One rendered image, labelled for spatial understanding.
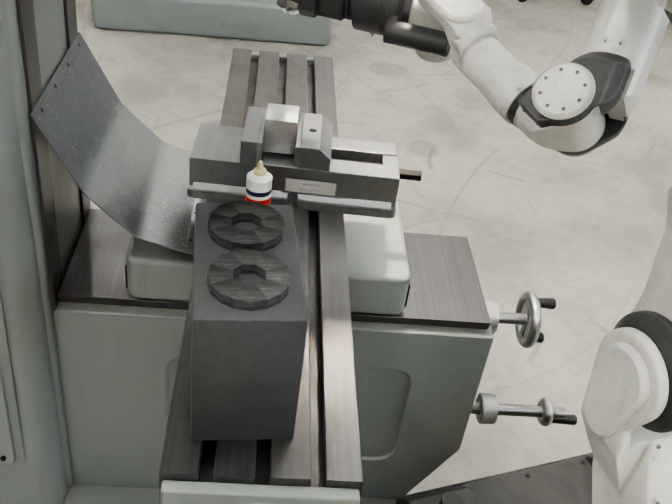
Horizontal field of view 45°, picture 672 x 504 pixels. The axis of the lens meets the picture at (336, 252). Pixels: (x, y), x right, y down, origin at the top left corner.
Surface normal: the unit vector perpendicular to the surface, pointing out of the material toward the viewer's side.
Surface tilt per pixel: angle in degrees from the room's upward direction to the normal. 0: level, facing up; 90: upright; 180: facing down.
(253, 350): 90
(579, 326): 0
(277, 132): 90
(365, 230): 0
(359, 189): 90
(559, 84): 46
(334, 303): 0
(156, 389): 90
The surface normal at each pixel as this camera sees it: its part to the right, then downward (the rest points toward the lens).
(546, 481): 0.11, -0.80
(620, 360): -0.94, 0.11
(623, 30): -0.40, -0.29
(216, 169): -0.02, 0.59
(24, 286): 0.58, 0.51
